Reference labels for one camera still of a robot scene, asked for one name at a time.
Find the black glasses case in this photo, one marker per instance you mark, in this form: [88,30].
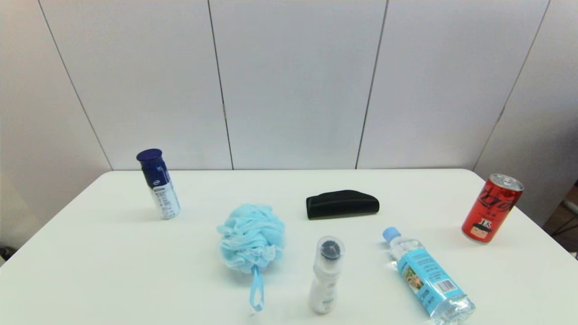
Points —
[341,205]

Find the light blue bath loofah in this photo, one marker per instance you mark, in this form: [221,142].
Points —
[251,237]

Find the white bottle with clear cap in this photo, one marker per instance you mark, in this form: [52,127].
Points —
[326,275]

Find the navy and white spray can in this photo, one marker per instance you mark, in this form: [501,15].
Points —
[161,189]

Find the water bottle with blue label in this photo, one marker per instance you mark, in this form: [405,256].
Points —
[426,275]

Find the red cola can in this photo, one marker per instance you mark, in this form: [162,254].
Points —
[491,210]

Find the dark floor object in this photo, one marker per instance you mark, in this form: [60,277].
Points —
[4,253]

